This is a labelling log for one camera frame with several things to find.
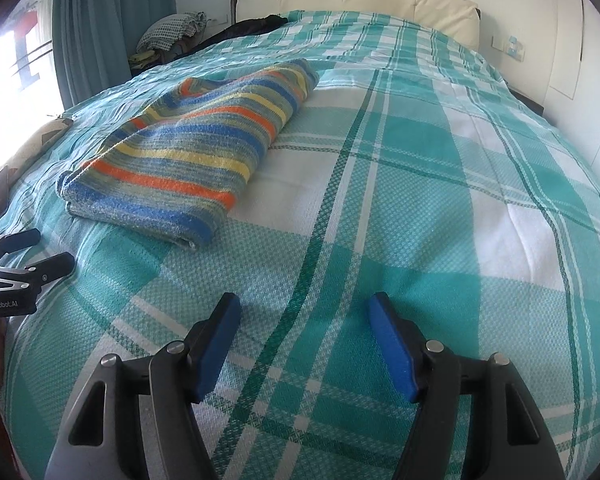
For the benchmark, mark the dark garment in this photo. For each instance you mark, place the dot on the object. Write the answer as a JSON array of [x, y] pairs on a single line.
[[240, 27]]

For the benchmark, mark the white wall socket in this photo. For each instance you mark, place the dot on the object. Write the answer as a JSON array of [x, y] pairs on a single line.
[[515, 47]]

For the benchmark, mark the checkered cloth bundle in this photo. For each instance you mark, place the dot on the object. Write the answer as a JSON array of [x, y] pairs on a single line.
[[172, 27]]

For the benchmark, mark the brown patterned pillow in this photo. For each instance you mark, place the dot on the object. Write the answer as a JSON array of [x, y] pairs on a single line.
[[35, 140]]

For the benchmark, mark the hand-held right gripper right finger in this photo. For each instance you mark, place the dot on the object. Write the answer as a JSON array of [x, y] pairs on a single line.
[[392, 350]]

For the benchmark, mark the white wall panel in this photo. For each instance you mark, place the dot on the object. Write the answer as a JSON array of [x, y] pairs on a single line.
[[565, 35]]

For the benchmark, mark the striped knit sweater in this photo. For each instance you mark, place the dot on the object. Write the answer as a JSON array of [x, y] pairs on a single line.
[[190, 150]]

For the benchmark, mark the dark bedside table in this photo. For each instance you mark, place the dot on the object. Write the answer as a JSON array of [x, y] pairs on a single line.
[[527, 102]]

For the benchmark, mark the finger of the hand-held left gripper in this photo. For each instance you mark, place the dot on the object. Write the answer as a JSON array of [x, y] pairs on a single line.
[[50, 270], [17, 241]]

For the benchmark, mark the teal plaid bedspread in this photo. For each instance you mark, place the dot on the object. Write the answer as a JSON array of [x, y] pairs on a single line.
[[405, 210]]

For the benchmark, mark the teal curtain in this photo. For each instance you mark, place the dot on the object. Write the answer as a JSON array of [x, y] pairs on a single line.
[[105, 20]]

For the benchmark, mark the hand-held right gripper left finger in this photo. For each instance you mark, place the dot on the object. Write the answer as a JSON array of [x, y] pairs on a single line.
[[215, 350]]

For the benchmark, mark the olive cloth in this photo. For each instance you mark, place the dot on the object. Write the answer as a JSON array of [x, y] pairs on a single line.
[[142, 57]]

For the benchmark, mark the window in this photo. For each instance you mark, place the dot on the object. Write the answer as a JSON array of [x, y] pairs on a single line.
[[0, 85]]

